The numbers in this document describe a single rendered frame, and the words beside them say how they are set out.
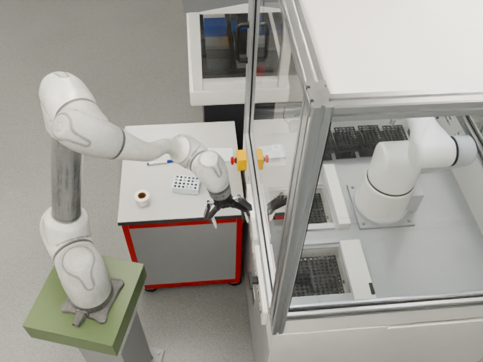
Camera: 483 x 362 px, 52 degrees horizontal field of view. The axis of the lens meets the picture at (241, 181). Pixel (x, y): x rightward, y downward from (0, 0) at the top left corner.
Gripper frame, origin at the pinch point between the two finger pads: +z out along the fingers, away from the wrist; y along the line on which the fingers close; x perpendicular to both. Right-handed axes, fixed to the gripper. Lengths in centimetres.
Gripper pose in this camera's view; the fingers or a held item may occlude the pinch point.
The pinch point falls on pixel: (231, 221)
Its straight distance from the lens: 206.7
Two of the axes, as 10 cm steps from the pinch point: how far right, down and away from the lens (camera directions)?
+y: 9.8, -1.9, -0.8
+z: 1.8, 6.1, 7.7
